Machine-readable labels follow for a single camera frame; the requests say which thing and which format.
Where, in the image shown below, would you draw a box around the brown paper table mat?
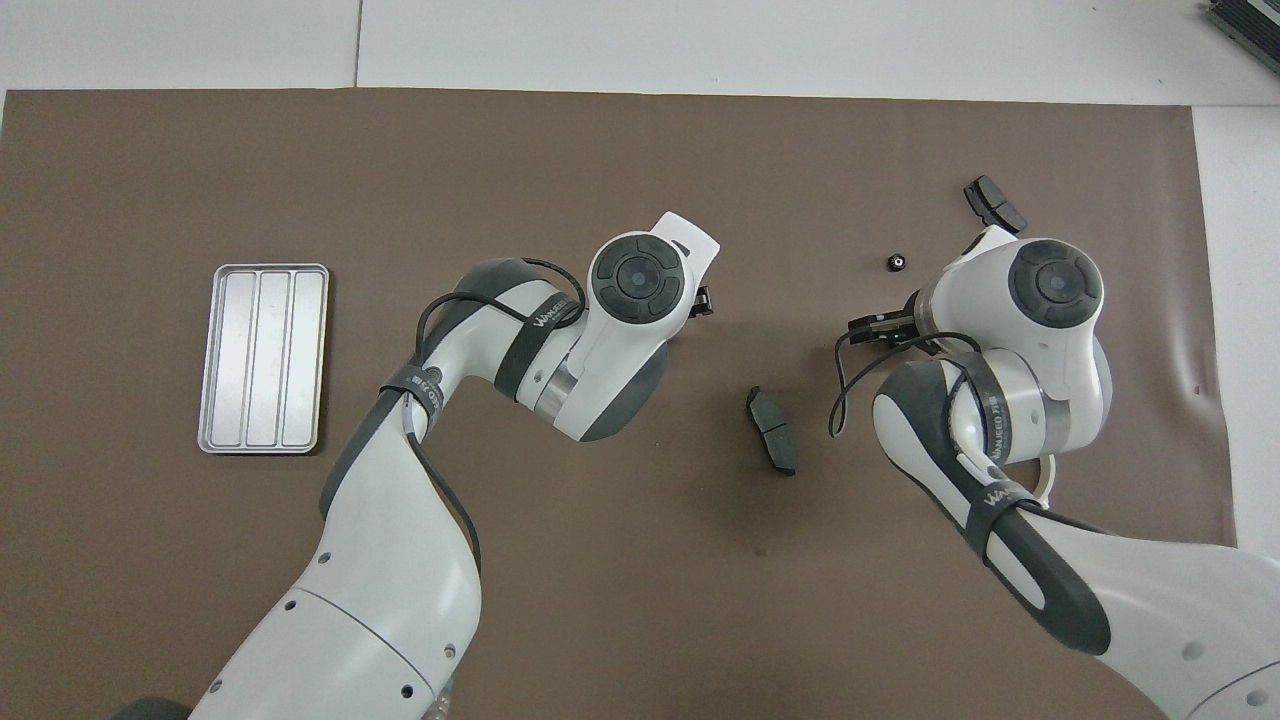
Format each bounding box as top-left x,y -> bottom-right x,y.
0,88 -> 1259,720

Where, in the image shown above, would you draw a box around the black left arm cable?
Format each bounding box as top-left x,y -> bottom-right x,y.
405,258 -> 586,576

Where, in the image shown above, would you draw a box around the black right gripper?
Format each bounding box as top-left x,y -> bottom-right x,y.
848,308 -> 919,349

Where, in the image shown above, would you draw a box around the grey finned metal device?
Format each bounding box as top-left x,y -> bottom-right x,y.
1203,0 -> 1280,73

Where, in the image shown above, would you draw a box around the stacked dark grey brake pads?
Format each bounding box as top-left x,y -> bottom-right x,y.
963,175 -> 1028,237

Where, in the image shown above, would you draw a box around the silver ribbed metal tray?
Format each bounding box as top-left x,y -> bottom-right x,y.
197,263 -> 331,456

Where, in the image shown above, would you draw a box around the single dark grey brake pad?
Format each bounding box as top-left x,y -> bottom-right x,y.
745,385 -> 800,478

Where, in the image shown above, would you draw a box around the white curved plastic clamp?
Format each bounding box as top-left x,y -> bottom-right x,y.
1025,455 -> 1057,513

